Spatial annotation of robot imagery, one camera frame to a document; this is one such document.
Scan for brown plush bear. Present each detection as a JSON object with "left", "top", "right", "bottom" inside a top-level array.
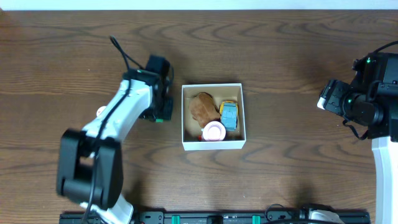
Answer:
[{"left": 188, "top": 92, "right": 221, "bottom": 128}]

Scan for white cardboard box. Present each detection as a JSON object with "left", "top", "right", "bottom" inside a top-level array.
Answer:
[{"left": 181, "top": 83, "right": 246, "bottom": 151}]

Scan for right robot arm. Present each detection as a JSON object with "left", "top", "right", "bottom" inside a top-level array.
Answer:
[{"left": 317, "top": 50, "right": 397, "bottom": 223}]

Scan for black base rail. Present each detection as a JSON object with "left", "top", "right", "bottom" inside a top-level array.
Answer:
[{"left": 58, "top": 203, "right": 371, "bottom": 224}]

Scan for black cable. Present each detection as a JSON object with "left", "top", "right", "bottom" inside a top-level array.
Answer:
[
  {"left": 80, "top": 35, "right": 146, "bottom": 224},
  {"left": 371, "top": 40, "right": 398, "bottom": 54}
]

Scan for right black cable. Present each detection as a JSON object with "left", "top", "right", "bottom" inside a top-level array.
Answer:
[{"left": 371, "top": 40, "right": 398, "bottom": 54}]

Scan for left black cable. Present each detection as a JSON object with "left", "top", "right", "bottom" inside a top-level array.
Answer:
[{"left": 80, "top": 35, "right": 146, "bottom": 224}]

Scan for pink duck toy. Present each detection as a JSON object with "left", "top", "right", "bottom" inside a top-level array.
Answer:
[{"left": 198, "top": 121, "right": 226, "bottom": 141}]

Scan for wooden pig face drum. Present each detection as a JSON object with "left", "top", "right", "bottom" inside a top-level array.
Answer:
[{"left": 96, "top": 106, "right": 106, "bottom": 116}]

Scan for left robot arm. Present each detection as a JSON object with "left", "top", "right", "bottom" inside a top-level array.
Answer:
[{"left": 56, "top": 55, "right": 174, "bottom": 223}]

